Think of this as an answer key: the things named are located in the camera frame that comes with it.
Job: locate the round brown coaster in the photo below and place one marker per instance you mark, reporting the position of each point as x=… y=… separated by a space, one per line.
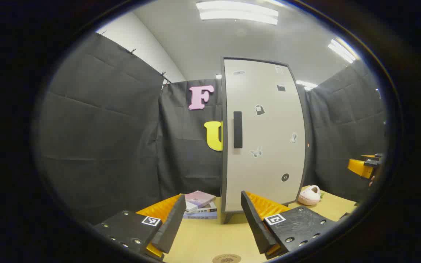
x=227 y=259

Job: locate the black backdrop cloth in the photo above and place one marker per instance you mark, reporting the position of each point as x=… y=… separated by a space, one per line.
x=104 y=138

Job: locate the pink book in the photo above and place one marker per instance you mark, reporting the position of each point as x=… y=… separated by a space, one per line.
x=200 y=198

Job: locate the long ceiling light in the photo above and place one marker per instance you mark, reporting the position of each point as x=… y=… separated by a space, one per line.
x=342 y=51

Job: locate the pink plush slipper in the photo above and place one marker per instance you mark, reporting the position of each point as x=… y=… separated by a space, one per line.
x=309 y=196

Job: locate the lavender book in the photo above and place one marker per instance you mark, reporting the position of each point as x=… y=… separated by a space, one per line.
x=199 y=216

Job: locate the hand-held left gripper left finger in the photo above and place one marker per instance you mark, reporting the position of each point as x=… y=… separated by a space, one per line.
x=172 y=228

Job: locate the small white box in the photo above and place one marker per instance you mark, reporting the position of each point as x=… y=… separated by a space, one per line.
x=190 y=206

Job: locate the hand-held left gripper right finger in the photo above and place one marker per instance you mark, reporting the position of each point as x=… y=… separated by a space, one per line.
x=256 y=228

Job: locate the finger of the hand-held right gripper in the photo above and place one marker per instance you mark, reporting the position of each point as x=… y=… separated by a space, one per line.
x=358 y=167

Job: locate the dark grey cabinet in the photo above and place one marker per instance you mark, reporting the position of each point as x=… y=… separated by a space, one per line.
x=222 y=146

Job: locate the large ceiling light panel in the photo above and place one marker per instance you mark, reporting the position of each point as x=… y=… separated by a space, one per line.
x=238 y=12

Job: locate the white book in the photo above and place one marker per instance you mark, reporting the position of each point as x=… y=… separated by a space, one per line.
x=208 y=209

